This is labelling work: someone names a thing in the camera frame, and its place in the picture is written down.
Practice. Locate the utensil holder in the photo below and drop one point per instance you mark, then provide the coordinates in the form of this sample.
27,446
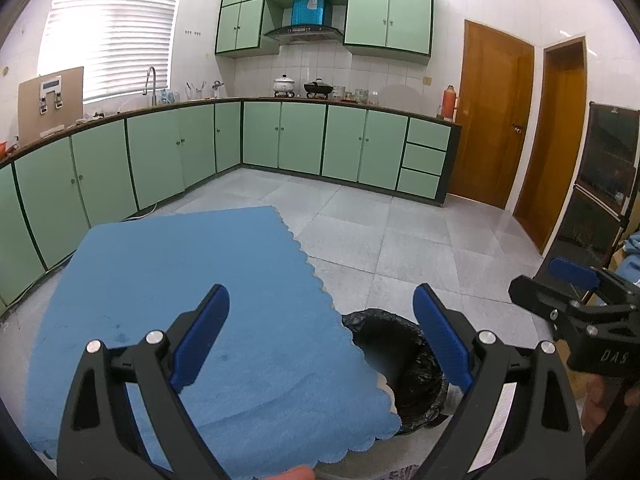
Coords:
196,92

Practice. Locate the brown cardboard box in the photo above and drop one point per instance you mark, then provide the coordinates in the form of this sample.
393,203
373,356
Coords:
50,110

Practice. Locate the black range hood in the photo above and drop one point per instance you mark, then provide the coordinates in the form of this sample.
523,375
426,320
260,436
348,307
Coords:
302,34

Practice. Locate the person's left hand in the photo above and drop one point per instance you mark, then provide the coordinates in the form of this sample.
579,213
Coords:
295,474

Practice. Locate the steel kitchen faucet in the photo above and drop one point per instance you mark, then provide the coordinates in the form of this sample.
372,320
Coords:
151,82

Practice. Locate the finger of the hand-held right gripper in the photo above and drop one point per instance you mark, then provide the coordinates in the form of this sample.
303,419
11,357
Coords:
570,271
530,290

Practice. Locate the blue scalloped table cloth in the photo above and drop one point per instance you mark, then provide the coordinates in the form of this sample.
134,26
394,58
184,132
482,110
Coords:
200,260

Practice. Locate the dark glass cabinet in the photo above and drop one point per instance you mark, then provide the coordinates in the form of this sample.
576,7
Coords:
600,185

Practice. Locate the plain wooden door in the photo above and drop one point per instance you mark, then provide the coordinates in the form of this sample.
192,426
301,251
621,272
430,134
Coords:
550,150

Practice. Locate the light blue cloth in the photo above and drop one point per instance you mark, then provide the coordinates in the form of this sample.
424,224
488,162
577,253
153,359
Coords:
634,246

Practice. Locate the white window blind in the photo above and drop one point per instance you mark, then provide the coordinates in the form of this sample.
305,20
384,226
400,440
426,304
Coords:
110,30

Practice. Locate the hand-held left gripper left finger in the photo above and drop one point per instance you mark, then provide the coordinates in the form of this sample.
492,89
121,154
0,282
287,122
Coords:
200,340

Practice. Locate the green lower kitchen cabinets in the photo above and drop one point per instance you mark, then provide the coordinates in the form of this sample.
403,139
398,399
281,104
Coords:
300,135

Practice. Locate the blue box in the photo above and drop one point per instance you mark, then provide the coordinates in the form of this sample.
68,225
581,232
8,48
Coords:
311,11

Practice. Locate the orange thermos flask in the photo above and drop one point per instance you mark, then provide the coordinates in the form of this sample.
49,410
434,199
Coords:
449,102

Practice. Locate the green kitchen cabinets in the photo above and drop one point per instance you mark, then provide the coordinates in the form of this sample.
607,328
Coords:
387,15
300,135

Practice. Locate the glass jar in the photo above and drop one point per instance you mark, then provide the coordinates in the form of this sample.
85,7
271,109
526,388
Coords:
362,96

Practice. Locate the person's right hand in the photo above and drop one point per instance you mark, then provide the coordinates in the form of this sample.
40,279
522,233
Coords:
597,400

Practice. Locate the green upper kitchen cabinets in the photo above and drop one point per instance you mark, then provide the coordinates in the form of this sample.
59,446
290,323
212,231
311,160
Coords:
387,15

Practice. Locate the black-lined trash bin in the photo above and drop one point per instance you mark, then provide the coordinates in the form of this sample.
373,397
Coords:
395,355

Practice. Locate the white lidded pot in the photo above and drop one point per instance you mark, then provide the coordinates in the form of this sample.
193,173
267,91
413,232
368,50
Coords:
284,86

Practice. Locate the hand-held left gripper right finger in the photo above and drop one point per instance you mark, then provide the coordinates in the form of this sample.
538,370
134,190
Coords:
442,340

